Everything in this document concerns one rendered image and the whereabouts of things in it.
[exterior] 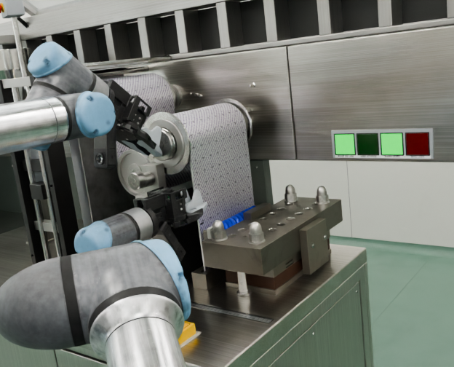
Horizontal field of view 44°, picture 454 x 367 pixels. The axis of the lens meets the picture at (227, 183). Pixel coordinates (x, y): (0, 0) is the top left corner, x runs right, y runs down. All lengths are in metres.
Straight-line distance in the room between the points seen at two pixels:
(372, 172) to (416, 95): 2.67
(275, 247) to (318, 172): 2.97
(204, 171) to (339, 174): 2.83
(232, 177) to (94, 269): 0.76
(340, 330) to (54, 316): 0.89
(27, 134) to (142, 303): 0.36
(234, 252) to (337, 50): 0.55
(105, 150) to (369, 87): 0.64
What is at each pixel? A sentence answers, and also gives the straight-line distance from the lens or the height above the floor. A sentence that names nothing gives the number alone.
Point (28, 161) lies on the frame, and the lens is 1.53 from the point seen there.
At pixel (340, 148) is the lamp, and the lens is 1.44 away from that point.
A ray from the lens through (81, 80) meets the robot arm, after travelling 1.12.
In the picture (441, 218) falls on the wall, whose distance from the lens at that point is 3.94.
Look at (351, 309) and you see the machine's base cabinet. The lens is 1.50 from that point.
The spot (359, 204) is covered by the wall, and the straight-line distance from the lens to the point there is 4.11.
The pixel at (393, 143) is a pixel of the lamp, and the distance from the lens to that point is 1.39.
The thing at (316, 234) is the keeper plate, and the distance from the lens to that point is 1.36.
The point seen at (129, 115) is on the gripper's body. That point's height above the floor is 1.33.
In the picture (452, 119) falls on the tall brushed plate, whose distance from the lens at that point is 1.34.
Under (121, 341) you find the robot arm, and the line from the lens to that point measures 0.66.
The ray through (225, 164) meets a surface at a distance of 1.40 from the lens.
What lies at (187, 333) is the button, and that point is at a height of 0.91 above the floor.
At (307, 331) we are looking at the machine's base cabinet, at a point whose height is 0.82.
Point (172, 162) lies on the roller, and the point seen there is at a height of 1.21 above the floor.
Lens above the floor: 1.42
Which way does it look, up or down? 12 degrees down
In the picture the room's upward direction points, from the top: 7 degrees counter-clockwise
